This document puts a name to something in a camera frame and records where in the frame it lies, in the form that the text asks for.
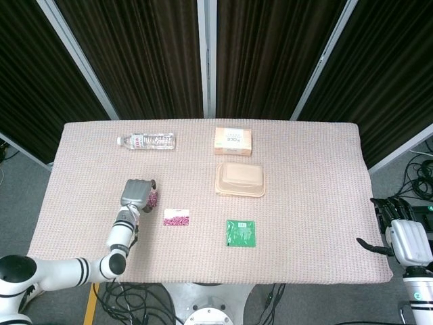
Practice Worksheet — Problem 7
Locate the black floor cable bundle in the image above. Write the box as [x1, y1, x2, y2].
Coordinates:
[93, 280, 177, 325]
[398, 140, 433, 204]
[0, 142, 18, 165]

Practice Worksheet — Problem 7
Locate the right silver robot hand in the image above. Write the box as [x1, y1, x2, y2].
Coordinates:
[356, 196, 433, 268]

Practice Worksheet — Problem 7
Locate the grey metal frame post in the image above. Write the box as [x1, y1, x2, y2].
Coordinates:
[197, 0, 217, 119]
[290, 0, 359, 121]
[36, 0, 120, 121]

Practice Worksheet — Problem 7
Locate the black power strip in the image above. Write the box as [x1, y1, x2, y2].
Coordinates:
[414, 204, 433, 235]

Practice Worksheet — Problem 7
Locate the dark brown curtain panel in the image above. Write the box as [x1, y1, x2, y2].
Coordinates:
[297, 0, 433, 169]
[0, 0, 111, 164]
[216, 0, 348, 120]
[55, 0, 204, 120]

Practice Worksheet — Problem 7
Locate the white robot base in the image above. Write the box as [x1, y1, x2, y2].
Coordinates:
[162, 282, 258, 325]

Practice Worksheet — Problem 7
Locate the white sneaker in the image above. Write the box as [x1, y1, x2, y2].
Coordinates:
[18, 283, 44, 313]

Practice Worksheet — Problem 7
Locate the orange cardboard box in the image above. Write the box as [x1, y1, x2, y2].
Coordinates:
[213, 127, 253, 157]

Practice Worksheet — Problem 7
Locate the pink woven tablecloth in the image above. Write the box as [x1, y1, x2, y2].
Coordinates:
[26, 120, 394, 284]

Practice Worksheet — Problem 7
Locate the beige lidded takeaway box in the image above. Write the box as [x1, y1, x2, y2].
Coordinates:
[214, 161, 267, 198]

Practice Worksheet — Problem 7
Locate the clear plastic water bottle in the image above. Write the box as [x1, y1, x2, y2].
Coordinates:
[116, 132, 177, 150]

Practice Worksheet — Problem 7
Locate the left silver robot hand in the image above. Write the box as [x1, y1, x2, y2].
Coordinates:
[120, 178, 159, 214]

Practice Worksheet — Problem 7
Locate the grey metal frame bar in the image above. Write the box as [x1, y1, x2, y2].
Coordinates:
[367, 123, 433, 175]
[0, 131, 53, 170]

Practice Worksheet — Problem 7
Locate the green foil sachet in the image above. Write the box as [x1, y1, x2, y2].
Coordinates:
[225, 219, 257, 248]

